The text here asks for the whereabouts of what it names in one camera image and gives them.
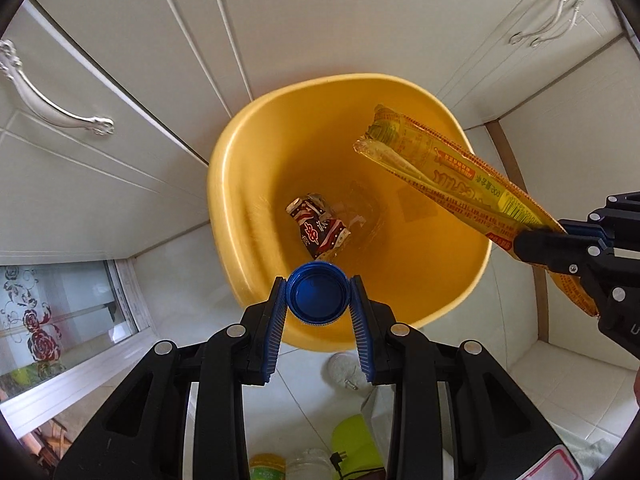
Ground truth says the clear plastic bottle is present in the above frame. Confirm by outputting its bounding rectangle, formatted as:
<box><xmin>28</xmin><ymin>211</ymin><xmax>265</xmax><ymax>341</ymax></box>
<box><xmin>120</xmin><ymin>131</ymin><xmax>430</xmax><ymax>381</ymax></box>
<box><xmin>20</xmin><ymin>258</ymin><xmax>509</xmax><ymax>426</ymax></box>
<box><xmin>286</xmin><ymin>448</ymin><xmax>337</xmax><ymax>480</ymax></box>

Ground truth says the lime green plastic container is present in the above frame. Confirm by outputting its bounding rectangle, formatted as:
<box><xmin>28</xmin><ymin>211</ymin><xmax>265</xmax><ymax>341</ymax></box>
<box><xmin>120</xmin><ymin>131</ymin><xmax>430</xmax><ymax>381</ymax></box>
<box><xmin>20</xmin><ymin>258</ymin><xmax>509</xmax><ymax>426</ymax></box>
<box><xmin>331</xmin><ymin>414</ymin><xmax>387</xmax><ymax>473</ymax></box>

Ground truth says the white cabinet door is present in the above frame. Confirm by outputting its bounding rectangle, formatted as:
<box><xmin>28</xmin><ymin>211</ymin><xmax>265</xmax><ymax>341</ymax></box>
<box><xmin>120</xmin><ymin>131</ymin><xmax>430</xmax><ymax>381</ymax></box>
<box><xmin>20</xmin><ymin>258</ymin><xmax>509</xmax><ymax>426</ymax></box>
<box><xmin>30</xmin><ymin>0</ymin><xmax>576</xmax><ymax>167</ymax></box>
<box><xmin>0</xmin><ymin>0</ymin><xmax>211</xmax><ymax>261</ymax></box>
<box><xmin>440</xmin><ymin>0</ymin><xmax>632</xmax><ymax>133</ymax></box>

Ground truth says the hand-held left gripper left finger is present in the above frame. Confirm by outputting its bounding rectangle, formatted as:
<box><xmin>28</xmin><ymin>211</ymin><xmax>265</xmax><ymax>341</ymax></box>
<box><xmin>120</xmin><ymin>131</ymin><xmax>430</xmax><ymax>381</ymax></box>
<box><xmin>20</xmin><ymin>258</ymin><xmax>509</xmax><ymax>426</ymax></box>
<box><xmin>52</xmin><ymin>276</ymin><xmax>289</xmax><ymax>480</ymax></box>

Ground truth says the yellow lid bottle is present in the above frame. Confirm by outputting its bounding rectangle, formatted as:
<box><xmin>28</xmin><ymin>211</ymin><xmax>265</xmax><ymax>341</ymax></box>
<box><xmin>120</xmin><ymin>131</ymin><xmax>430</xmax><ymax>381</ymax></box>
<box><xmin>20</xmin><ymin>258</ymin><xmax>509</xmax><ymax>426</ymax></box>
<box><xmin>249</xmin><ymin>452</ymin><xmax>287</xmax><ymax>480</ymax></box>

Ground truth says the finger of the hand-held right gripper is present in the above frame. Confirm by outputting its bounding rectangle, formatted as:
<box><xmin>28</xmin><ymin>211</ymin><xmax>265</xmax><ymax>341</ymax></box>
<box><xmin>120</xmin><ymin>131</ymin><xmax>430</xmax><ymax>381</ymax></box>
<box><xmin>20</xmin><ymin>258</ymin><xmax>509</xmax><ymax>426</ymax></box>
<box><xmin>513</xmin><ymin>228</ymin><xmax>640</xmax><ymax>306</ymax></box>
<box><xmin>558</xmin><ymin>194</ymin><xmax>640</xmax><ymax>250</ymax></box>

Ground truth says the black plug cable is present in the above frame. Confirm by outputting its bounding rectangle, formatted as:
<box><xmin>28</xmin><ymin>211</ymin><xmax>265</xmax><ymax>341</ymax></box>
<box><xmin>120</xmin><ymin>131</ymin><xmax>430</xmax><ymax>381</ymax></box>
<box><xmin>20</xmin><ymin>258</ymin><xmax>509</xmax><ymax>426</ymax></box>
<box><xmin>329</xmin><ymin>452</ymin><xmax>388</xmax><ymax>480</ymax></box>

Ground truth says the white shoe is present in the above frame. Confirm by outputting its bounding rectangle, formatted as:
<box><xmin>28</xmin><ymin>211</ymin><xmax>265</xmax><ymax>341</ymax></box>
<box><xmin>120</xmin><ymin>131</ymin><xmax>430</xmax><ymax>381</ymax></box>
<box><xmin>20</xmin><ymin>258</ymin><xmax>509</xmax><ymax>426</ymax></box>
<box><xmin>327</xmin><ymin>352</ymin><xmax>361</xmax><ymax>391</ymax></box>

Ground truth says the dark red patterned wrapper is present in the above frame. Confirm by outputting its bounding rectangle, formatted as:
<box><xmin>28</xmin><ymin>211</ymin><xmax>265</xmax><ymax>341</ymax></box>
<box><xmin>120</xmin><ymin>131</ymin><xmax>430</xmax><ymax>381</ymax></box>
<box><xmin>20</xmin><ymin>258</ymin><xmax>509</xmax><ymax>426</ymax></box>
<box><xmin>285</xmin><ymin>192</ymin><xmax>351</xmax><ymax>261</ymax></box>

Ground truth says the long yellow snack wrapper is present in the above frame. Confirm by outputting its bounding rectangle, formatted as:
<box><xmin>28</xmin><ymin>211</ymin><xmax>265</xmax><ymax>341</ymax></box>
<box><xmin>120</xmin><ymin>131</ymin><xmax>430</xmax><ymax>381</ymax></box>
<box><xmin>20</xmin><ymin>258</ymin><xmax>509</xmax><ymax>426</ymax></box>
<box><xmin>352</xmin><ymin>104</ymin><xmax>601</xmax><ymax>318</ymax></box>

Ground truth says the blue bottle cap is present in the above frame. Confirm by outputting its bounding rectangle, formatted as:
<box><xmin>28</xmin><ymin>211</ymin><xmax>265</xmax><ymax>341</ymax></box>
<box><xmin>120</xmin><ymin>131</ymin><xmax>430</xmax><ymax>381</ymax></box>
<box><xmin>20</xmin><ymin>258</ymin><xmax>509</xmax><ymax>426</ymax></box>
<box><xmin>286</xmin><ymin>261</ymin><xmax>348</xmax><ymax>327</ymax></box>

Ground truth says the rose print glass door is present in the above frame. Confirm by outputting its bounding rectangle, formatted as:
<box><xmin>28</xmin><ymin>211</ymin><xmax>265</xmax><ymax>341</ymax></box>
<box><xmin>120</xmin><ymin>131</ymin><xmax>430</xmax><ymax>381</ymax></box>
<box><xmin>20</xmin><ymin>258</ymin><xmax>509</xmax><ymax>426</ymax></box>
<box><xmin>0</xmin><ymin>259</ymin><xmax>156</xmax><ymax>436</ymax></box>

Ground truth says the slim silver cabinet handle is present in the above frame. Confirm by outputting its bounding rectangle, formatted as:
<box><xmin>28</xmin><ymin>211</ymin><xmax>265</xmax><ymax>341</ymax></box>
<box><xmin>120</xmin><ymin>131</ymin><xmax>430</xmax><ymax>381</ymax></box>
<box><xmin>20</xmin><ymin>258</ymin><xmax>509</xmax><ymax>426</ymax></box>
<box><xmin>529</xmin><ymin>0</ymin><xmax>587</xmax><ymax>47</ymax></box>
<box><xmin>509</xmin><ymin>0</ymin><xmax>574</xmax><ymax>45</ymax></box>

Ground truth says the white plastic bag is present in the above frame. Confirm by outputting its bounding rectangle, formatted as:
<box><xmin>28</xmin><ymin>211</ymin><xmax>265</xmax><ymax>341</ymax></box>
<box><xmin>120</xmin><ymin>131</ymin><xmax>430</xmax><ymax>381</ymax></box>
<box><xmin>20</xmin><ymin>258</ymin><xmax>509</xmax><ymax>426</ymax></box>
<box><xmin>359</xmin><ymin>385</ymin><xmax>397</xmax><ymax>442</ymax></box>

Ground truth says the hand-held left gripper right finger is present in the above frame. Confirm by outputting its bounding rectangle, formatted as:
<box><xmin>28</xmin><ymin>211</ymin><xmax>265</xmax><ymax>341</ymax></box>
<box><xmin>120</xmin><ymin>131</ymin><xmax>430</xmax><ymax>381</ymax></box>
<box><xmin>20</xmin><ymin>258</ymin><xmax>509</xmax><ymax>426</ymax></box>
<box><xmin>349</xmin><ymin>275</ymin><xmax>586</xmax><ymax>480</ymax></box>

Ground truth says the large silver cabinet handle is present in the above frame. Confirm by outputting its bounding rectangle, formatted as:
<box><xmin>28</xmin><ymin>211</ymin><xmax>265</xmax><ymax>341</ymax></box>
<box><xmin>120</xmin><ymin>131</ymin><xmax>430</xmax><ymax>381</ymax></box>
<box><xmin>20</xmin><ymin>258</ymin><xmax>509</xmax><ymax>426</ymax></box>
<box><xmin>0</xmin><ymin>40</ymin><xmax>116</xmax><ymax>137</ymax></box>

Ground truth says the white towel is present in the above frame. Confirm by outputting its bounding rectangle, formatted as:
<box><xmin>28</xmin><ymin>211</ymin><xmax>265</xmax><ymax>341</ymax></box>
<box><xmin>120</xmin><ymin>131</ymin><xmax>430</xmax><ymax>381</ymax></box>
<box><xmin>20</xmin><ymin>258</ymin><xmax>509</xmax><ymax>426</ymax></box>
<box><xmin>570</xmin><ymin>430</ymin><xmax>623</xmax><ymax>476</ymax></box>

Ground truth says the brown wooden trim strip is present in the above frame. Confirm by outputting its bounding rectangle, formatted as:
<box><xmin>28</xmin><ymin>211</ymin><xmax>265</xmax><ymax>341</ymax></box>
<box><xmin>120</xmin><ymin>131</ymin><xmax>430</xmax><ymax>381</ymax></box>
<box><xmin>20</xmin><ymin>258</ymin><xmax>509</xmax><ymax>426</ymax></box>
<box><xmin>487</xmin><ymin>120</ymin><xmax>551</xmax><ymax>343</ymax></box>

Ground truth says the yellow plastic trash bin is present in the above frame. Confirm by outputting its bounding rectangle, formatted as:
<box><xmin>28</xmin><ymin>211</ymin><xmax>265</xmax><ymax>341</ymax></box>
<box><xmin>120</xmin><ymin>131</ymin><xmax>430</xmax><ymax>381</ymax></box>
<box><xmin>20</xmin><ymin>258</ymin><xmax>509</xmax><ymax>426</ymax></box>
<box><xmin>206</xmin><ymin>74</ymin><xmax>493</xmax><ymax>353</ymax></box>

